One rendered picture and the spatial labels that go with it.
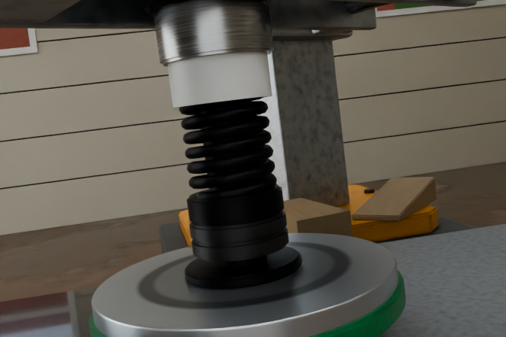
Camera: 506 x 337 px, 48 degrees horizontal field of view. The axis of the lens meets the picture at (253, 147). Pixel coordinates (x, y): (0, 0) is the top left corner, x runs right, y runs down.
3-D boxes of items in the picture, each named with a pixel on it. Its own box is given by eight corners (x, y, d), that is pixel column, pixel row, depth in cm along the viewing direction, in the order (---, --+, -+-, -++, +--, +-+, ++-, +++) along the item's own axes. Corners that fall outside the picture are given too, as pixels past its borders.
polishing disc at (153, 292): (434, 250, 44) (432, 234, 44) (316, 377, 26) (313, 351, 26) (212, 243, 55) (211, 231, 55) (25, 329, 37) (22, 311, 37)
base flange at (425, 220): (179, 225, 149) (176, 207, 149) (355, 197, 158) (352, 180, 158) (199, 274, 101) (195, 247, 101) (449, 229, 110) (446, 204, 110)
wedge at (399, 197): (393, 199, 127) (390, 177, 127) (437, 199, 121) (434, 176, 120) (351, 220, 111) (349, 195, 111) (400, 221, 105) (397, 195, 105)
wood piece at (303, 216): (258, 230, 112) (255, 205, 111) (304, 221, 115) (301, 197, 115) (299, 250, 93) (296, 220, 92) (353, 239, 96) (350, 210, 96)
